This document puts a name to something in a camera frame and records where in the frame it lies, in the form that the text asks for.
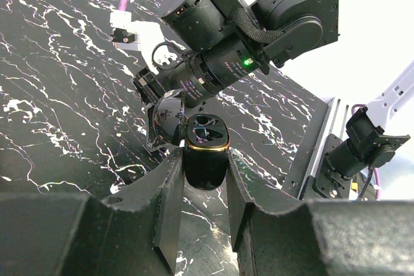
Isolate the black earbud charging case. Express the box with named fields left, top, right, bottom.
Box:
left=147, top=88, right=231, bottom=191

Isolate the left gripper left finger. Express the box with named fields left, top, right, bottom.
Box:
left=1, top=148, right=184, bottom=275

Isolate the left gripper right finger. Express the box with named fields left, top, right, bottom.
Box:
left=226, top=151, right=413, bottom=275

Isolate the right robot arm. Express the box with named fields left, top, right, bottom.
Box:
left=133, top=0, right=339, bottom=108

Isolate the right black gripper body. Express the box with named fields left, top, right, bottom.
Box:
left=133, top=43, right=270, bottom=108

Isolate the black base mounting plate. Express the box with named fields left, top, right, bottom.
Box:
left=282, top=97, right=352, bottom=200

